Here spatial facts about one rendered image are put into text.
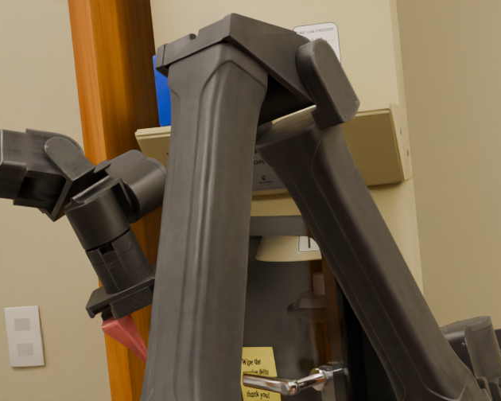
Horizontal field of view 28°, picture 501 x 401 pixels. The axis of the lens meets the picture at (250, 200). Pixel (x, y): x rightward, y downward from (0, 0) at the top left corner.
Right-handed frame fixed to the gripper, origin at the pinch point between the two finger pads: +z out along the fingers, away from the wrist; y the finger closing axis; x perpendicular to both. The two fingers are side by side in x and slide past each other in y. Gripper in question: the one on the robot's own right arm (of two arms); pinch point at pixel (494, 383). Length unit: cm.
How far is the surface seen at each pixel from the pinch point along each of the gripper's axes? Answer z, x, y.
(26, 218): 52, 82, 34
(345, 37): 9.9, 9.6, 45.0
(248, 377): -5.5, 27.2, 6.4
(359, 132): 1.2, 9.2, 32.0
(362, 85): 10.3, 8.9, 38.5
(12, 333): 53, 90, 14
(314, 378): -6.5, 19.2, 5.1
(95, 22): 1, 40, 54
